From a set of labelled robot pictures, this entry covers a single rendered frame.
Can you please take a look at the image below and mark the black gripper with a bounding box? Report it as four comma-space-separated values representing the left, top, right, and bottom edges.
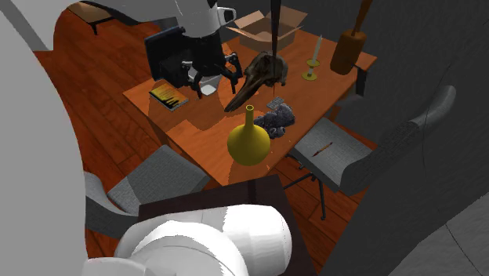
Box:
180, 31, 244, 100

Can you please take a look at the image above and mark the small white cup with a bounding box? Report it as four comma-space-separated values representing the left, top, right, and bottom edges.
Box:
197, 74, 224, 97

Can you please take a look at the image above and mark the dark long-beaked animal skull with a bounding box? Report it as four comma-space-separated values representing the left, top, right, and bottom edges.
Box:
223, 51, 290, 114

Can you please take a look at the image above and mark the yellow and black book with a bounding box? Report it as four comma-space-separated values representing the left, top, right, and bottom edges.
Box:
148, 83, 190, 113

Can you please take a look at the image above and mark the black chair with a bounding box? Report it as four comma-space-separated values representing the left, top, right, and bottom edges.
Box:
143, 25, 197, 85

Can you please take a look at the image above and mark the grey remote control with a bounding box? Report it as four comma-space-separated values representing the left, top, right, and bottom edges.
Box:
266, 96, 286, 111

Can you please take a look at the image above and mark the open cardboard box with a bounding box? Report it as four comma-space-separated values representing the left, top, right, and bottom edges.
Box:
226, 5, 309, 53

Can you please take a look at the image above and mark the dark tapered rod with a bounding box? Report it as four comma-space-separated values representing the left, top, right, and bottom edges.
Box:
269, 0, 282, 97

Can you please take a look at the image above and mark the grey plush toy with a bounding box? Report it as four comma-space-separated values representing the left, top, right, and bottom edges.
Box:
253, 103, 296, 140

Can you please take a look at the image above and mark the yellow long-necked vase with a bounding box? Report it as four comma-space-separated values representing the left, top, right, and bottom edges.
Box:
226, 104, 272, 167

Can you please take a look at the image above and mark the white candle on yellow holder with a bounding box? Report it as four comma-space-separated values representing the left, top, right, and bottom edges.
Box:
301, 34, 324, 82

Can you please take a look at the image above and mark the wooden table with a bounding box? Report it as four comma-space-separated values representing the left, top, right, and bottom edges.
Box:
122, 27, 378, 187

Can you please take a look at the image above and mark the grey chair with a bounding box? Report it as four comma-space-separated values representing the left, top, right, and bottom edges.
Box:
283, 85, 458, 221
84, 143, 212, 240

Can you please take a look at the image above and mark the dark robot stand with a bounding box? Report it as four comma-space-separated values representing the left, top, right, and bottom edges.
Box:
137, 174, 318, 276

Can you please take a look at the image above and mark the brown pen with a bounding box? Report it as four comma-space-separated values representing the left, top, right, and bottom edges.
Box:
312, 141, 334, 158

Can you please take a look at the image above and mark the brown wooden mallet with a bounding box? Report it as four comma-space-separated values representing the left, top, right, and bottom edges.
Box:
329, 0, 374, 76

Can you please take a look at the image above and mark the brown low table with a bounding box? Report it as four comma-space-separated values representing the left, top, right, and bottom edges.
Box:
66, 1, 115, 36

